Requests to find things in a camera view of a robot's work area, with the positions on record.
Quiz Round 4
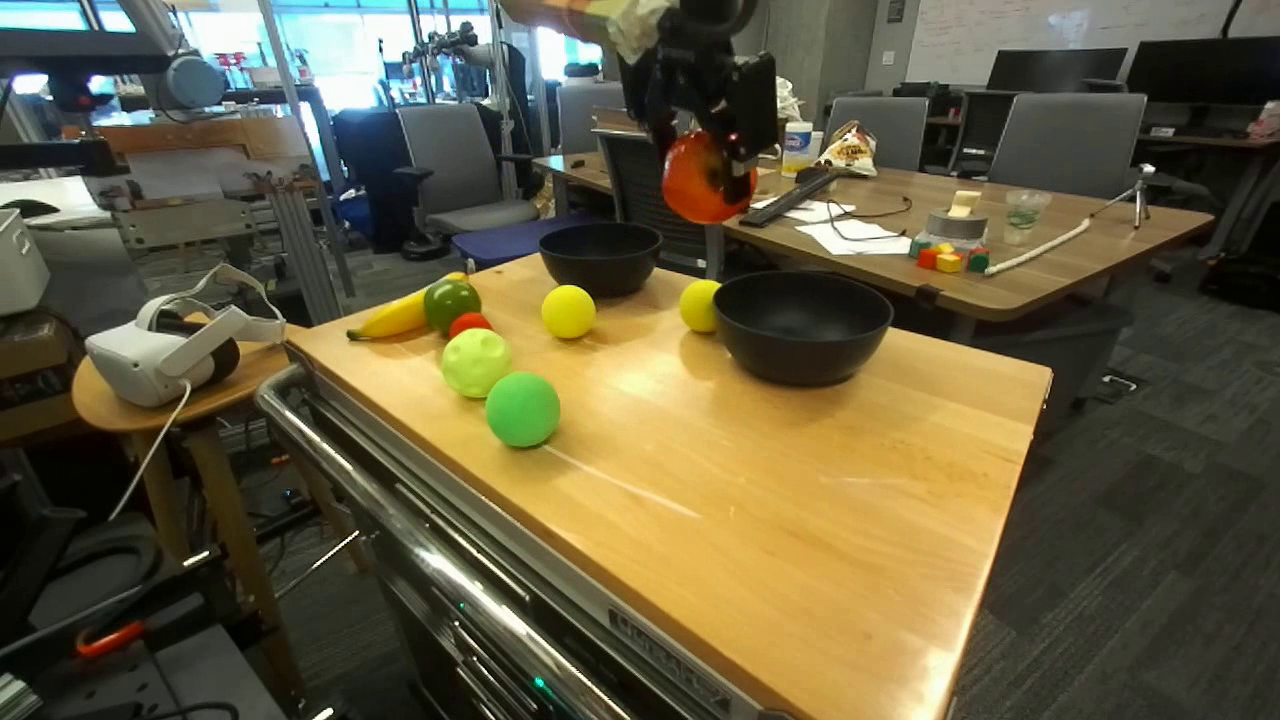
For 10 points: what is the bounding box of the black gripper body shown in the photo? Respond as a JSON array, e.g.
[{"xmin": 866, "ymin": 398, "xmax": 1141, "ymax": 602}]
[{"xmin": 618, "ymin": 14, "xmax": 782, "ymax": 152}]

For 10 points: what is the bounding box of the red apple toy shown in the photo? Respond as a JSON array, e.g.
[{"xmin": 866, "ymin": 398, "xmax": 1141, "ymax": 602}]
[{"xmin": 659, "ymin": 129, "xmax": 758, "ymax": 227}]

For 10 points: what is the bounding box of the light green dimpled ball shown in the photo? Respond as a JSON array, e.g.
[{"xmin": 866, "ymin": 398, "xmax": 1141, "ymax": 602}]
[{"xmin": 435, "ymin": 324, "xmax": 514, "ymax": 404}]

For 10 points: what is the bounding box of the yellow banana toy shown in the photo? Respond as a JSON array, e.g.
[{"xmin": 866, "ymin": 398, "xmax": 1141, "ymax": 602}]
[{"xmin": 344, "ymin": 273, "xmax": 470, "ymax": 345}]

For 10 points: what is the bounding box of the small red fruit toy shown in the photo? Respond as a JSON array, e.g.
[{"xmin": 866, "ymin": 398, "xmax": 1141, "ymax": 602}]
[{"xmin": 443, "ymin": 307, "xmax": 497, "ymax": 345}]

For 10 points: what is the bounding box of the white cabinet with wooden top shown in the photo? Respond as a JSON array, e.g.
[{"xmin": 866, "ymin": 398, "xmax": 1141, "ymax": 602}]
[{"xmin": 252, "ymin": 251, "xmax": 1057, "ymax": 720}]

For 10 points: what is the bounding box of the dark mesh office chair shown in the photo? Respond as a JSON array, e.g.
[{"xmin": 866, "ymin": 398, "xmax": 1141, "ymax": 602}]
[{"xmin": 593, "ymin": 125, "xmax": 672, "ymax": 233}]

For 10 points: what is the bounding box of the black remote control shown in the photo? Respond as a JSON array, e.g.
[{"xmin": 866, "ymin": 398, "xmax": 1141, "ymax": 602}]
[{"xmin": 735, "ymin": 159, "xmax": 848, "ymax": 233}]

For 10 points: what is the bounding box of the clear plastic bottle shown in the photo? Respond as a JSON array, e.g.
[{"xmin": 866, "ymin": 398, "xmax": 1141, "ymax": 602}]
[{"xmin": 778, "ymin": 118, "xmax": 817, "ymax": 178}]

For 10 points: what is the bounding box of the grey office chair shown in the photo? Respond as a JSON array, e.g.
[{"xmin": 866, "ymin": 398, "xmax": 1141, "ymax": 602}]
[
  {"xmin": 391, "ymin": 98, "xmax": 545, "ymax": 266},
  {"xmin": 824, "ymin": 91, "xmax": 930, "ymax": 178},
  {"xmin": 552, "ymin": 76, "xmax": 633, "ymax": 152},
  {"xmin": 989, "ymin": 88, "xmax": 1151, "ymax": 203}
]

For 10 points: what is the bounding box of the white and tan plush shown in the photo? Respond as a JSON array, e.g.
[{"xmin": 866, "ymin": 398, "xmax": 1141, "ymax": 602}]
[{"xmin": 817, "ymin": 118, "xmax": 885, "ymax": 180}]

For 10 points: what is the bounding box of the white paper sheet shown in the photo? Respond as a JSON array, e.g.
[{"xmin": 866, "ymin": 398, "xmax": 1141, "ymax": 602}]
[{"xmin": 795, "ymin": 211, "xmax": 917, "ymax": 261}]

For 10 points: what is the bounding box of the black bowl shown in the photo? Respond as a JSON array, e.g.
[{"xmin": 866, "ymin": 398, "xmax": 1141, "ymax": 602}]
[
  {"xmin": 534, "ymin": 219, "xmax": 666, "ymax": 300},
  {"xmin": 713, "ymin": 269, "xmax": 898, "ymax": 394}
]

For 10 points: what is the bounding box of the blue seat chair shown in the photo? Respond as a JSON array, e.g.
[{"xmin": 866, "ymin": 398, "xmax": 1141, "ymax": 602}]
[{"xmin": 449, "ymin": 218, "xmax": 577, "ymax": 273}]

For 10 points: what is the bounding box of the clear plastic container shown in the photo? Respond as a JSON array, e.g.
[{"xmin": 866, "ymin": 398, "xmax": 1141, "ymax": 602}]
[{"xmin": 922, "ymin": 186, "xmax": 995, "ymax": 251}]

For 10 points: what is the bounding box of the green pear toy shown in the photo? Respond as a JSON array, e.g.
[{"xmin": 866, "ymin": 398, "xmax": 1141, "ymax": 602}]
[{"xmin": 419, "ymin": 273, "xmax": 483, "ymax": 338}]

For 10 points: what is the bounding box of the clear plastic cup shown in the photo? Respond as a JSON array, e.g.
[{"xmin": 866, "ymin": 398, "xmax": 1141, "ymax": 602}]
[{"xmin": 1001, "ymin": 186, "xmax": 1057, "ymax": 233}]

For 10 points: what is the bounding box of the smooth green ball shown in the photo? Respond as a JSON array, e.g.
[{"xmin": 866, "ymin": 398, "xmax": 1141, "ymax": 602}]
[{"xmin": 478, "ymin": 370, "xmax": 562, "ymax": 454}]

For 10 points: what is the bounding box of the white stick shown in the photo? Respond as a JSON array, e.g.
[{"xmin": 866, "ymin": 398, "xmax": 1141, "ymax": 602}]
[{"xmin": 980, "ymin": 211, "xmax": 1134, "ymax": 280}]

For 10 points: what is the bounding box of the black computer monitor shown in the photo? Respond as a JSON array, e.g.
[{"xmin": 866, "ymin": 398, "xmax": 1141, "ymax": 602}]
[
  {"xmin": 1124, "ymin": 31, "xmax": 1280, "ymax": 111},
  {"xmin": 985, "ymin": 44, "xmax": 1133, "ymax": 98}
]

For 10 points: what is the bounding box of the wooden office table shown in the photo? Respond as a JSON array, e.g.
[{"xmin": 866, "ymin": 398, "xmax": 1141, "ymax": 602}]
[{"xmin": 532, "ymin": 143, "xmax": 1219, "ymax": 446}]

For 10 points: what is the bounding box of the light wooden desk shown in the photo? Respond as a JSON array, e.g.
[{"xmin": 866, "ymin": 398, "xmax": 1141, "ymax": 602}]
[{"xmin": 93, "ymin": 103, "xmax": 315, "ymax": 171}]

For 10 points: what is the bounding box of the grey round lamp head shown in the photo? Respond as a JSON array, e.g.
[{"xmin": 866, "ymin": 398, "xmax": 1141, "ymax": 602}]
[{"xmin": 156, "ymin": 50, "xmax": 231, "ymax": 118}]

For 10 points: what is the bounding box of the round wooden stool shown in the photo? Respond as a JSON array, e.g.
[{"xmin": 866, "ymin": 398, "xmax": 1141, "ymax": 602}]
[{"xmin": 68, "ymin": 338, "xmax": 304, "ymax": 714}]

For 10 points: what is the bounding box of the white VR headset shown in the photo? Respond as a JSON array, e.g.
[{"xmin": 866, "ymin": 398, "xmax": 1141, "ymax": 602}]
[{"xmin": 80, "ymin": 261, "xmax": 287, "ymax": 411}]

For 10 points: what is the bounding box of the white box device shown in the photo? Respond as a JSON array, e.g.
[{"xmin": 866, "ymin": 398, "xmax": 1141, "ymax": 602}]
[{"xmin": 0, "ymin": 203, "xmax": 57, "ymax": 319}]

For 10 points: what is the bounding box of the silver metal frame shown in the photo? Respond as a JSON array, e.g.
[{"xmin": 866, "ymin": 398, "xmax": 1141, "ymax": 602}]
[{"xmin": 111, "ymin": 171, "xmax": 354, "ymax": 324}]

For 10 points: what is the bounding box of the silver cabinet handle bar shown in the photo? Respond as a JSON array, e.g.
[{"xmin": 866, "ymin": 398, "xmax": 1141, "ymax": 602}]
[{"xmin": 252, "ymin": 365, "xmax": 633, "ymax": 720}]

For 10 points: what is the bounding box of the white headset cable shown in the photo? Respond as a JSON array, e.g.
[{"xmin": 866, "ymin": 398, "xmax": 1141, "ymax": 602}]
[{"xmin": 103, "ymin": 377, "xmax": 196, "ymax": 527}]

